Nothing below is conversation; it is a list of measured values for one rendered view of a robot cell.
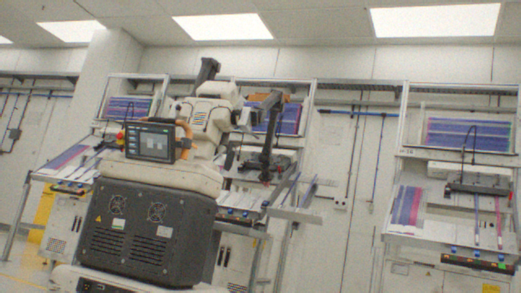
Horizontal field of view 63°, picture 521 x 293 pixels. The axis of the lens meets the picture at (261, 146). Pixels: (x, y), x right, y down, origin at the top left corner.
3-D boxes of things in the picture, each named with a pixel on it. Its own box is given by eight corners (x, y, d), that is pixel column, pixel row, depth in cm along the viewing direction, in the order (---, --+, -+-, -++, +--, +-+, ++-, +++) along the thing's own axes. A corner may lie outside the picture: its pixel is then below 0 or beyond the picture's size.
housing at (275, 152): (294, 171, 328) (292, 155, 322) (238, 164, 348) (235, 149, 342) (297, 166, 334) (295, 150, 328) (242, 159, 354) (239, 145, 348)
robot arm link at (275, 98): (272, 85, 277) (286, 89, 274) (270, 104, 284) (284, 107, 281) (244, 109, 240) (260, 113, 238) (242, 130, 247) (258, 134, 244)
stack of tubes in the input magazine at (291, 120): (295, 134, 327) (300, 102, 333) (236, 129, 348) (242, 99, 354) (299, 139, 338) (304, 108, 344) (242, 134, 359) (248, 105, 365)
